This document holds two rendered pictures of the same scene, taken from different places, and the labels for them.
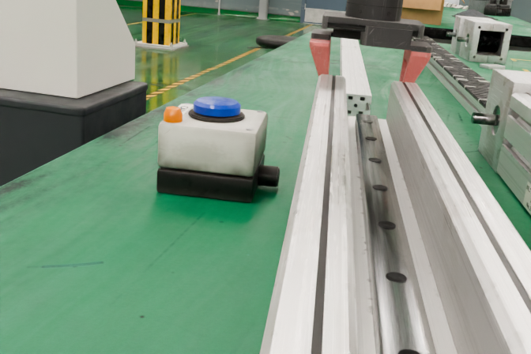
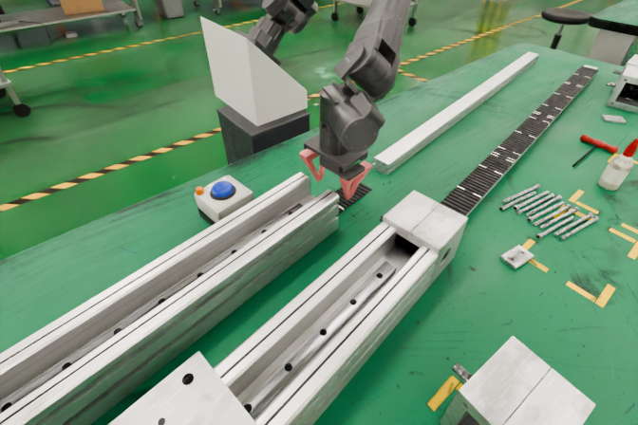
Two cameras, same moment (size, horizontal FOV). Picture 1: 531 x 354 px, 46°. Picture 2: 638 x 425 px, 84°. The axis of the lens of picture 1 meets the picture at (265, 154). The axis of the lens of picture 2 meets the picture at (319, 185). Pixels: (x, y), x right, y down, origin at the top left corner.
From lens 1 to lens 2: 0.56 m
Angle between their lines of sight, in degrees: 40
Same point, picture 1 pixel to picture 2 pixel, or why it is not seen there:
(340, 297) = (33, 347)
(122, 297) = (122, 273)
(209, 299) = not seen: hidden behind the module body
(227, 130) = (210, 207)
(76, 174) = (189, 193)
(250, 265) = not seen: hidden behind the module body
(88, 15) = (263, 86)
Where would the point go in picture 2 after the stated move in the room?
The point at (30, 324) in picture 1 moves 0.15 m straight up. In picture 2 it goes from (91, 274) to (47, 208)
